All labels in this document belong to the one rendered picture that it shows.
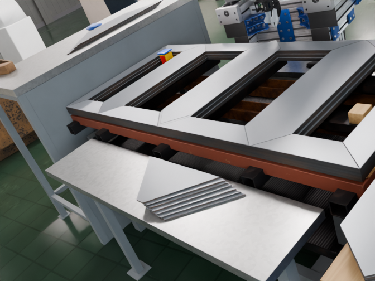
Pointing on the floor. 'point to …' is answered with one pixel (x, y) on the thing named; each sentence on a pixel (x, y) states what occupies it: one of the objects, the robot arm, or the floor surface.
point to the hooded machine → (17, 33)
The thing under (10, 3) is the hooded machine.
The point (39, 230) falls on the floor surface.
